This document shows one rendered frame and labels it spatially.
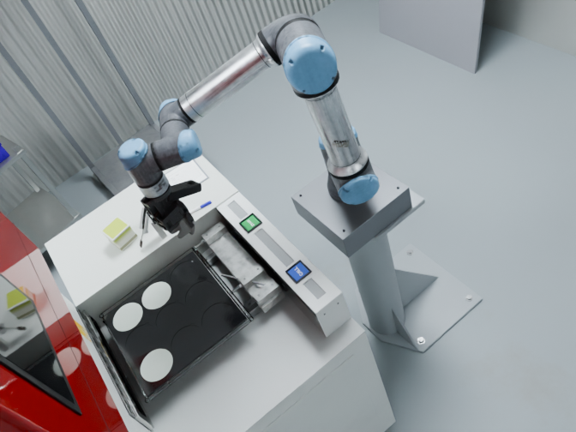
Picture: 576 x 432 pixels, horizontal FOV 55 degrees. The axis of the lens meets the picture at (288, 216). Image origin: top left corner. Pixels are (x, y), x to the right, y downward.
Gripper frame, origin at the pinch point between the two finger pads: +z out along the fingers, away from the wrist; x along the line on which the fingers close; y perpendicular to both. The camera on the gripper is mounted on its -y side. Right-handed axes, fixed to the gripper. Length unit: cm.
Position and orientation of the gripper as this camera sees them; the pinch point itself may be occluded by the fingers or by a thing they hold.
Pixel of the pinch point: (191, 229)
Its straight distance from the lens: 162.5
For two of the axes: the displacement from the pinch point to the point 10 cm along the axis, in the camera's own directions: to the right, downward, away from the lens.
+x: 7.5, 3.5, -5.6
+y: -6.1, 7.0, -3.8
